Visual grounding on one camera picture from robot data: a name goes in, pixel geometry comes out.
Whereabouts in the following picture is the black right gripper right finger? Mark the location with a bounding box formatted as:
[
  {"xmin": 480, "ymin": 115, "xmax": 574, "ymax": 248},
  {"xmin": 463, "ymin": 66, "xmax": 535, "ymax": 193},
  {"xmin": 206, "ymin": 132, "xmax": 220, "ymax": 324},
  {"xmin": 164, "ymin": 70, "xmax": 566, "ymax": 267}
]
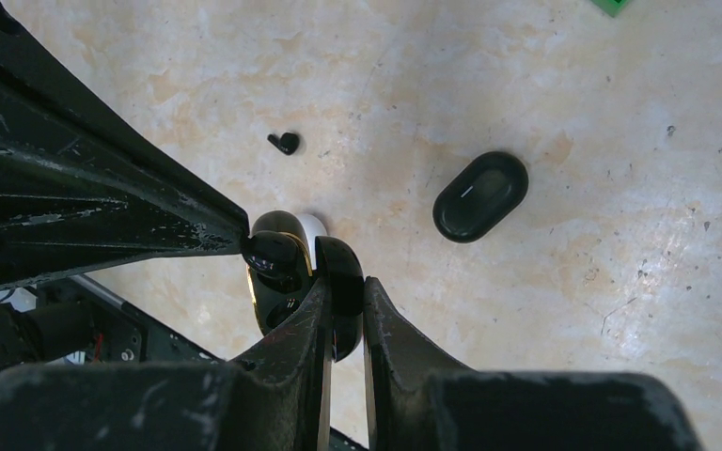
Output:
[{"xmin": 363, "ymin": 277, "xmax": 701, "ymax": 450}]

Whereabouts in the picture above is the green block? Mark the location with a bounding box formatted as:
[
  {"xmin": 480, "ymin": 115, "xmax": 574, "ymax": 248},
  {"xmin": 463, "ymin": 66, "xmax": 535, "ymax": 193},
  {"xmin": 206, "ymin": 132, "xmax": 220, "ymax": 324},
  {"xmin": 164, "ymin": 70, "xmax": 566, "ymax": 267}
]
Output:
[{"xmin": 591, "ymin": 0, "xmax": 630, "ymax": 18}]

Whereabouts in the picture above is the black earbud charging case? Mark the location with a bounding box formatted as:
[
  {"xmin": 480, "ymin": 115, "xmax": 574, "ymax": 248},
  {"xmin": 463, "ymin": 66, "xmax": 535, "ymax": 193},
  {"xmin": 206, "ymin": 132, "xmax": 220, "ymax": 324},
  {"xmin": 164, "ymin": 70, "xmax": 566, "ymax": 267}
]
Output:
[{"xmin": 432, "ymin": 150, "xmax": 529, "ymax": 243}]

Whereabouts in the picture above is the white earbud charging case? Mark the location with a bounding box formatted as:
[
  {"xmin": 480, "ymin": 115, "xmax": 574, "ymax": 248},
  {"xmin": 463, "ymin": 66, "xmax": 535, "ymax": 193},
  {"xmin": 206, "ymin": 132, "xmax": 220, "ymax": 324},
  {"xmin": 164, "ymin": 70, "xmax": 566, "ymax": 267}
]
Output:
[{"xmin": 295, "ymin": 213, "xmax": 328, "ymax": 270}]

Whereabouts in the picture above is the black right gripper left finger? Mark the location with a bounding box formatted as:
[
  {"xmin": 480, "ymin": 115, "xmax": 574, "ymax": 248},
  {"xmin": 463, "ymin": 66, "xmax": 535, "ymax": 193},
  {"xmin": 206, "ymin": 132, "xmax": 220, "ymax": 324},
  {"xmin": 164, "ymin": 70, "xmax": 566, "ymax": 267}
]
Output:
[{"xmin": 0, "ymin": 280, "xmax": 331, "ymax": 450}]

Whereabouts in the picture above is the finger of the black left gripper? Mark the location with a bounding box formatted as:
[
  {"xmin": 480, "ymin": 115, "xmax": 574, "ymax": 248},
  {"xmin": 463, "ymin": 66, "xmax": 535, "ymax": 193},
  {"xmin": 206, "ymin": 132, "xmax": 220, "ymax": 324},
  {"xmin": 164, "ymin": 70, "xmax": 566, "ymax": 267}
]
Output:
[
  {"xmin": 0, "ymin": 137, "xmax": 243, "ymax": 289},
  {"xmin": 0, "ymin": 0, "xmax": 251, "ymax": 250}
]

